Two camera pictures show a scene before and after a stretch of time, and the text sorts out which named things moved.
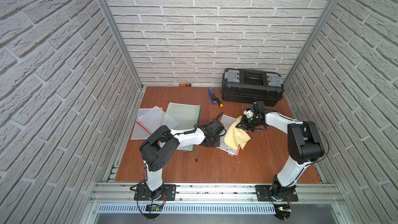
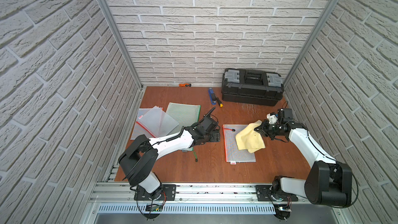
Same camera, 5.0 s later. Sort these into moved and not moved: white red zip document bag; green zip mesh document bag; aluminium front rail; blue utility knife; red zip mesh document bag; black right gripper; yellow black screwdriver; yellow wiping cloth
Moved: yellow wiping cloth; black right gripper
Not moved: green zip mesh document bag; white red zip document bag; yellow black screwdriver; aluminium front rail; red zip mesh document bag; blue utility knife
